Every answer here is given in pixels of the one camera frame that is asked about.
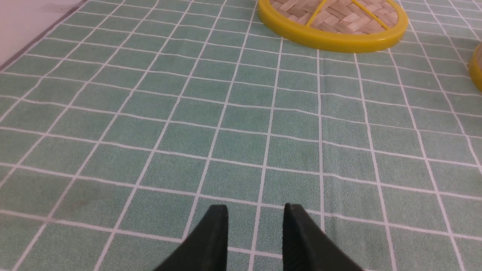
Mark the yellow rimmed woven steamer lid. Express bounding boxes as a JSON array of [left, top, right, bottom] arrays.
[[258, 0, 409, 53]]

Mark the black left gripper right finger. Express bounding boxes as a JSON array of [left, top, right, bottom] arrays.
[[283, 203, 363, 271]]

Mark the green checkered tablecloth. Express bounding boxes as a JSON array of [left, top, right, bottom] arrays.
[[0, 0, 482, 271]]

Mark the yellow rimmed bamboo steamer basket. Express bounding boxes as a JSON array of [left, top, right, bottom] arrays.
[[468, 43, 482, 91]]

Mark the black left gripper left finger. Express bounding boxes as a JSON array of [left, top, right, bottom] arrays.
[[155, 205, 229, 271]]

